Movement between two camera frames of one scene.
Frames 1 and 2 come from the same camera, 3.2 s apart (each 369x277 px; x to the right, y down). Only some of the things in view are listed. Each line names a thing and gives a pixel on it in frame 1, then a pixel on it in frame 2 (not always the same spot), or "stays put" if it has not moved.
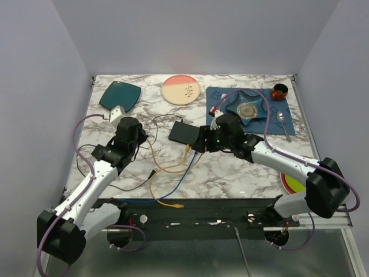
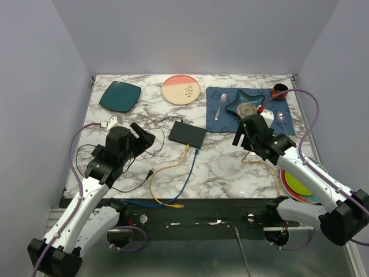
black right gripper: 200,144 to 244,143
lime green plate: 295,184 stays put
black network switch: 184,133 stays put
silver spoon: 280,116 stays put
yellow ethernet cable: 169,171 to 263,164
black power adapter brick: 99,152 stays put
